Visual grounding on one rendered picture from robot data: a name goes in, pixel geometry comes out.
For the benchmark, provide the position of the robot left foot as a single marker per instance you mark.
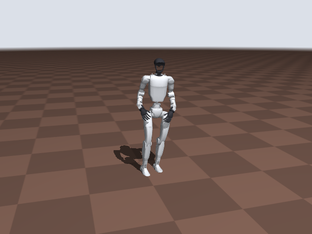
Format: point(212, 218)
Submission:
point(157, 168)

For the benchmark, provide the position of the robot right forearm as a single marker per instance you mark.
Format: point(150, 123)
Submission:
point(139, 100)

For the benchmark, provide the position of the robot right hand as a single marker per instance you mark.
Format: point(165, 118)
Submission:
point(144, 112)

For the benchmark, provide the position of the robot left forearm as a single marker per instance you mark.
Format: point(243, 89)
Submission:
point(173, 103)

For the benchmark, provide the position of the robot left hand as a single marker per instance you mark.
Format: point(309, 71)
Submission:
point(169, 115)

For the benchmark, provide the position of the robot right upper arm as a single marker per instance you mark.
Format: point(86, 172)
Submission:
point(144, 81)

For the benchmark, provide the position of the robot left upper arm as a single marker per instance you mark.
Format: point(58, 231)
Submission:
point(170, 87)

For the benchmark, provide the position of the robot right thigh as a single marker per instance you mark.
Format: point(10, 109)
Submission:
point(148, 129)

